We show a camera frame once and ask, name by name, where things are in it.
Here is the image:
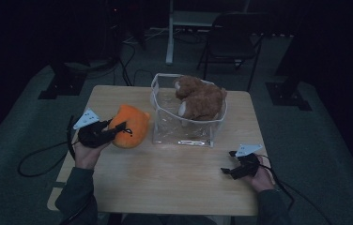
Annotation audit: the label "brown teddy bear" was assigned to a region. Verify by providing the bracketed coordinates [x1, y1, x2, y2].
[173, 74, 228, 122]

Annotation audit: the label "white desk frame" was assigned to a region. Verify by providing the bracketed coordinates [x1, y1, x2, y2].
[164, 0, 252, 66]

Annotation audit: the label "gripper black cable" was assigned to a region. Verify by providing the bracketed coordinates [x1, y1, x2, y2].
[66, 114, 83, 161]
[254, 152, 333, 225]

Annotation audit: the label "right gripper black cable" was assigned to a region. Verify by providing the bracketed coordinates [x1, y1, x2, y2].
[254, 152, 333, 225]

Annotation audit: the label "black folding chair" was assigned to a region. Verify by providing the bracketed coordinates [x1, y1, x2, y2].
[195, 11, 267, 93]

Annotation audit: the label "black tangled floor cables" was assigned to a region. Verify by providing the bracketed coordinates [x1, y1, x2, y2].
[84, 26, 169, 87]

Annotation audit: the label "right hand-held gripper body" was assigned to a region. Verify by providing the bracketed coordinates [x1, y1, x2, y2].
[228, 142, 264, 181]

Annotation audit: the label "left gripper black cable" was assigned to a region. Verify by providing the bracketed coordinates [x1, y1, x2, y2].
[66, 114, 83, 161]

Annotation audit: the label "black stand base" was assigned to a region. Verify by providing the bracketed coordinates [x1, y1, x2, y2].
[264, 81, 314, 112]
[37, 61, 88, 101]

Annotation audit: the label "person's right hand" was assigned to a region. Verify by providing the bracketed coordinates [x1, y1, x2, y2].
[245, 154, 276, 193]

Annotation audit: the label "clear plastic bin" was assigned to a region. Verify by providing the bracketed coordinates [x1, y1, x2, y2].
[149, 72, 228, 148]

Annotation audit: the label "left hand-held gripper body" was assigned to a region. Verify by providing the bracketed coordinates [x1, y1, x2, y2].
[72, 107, 111, 149]

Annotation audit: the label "orange plush toy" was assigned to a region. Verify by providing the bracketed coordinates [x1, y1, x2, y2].
[108, 103, 151, 150]

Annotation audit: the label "person's left hand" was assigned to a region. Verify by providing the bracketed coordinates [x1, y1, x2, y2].
[72, 140, 111, 171]

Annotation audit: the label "black looped floor cable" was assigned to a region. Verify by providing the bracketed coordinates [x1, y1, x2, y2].
[17, 139, 73, 178]

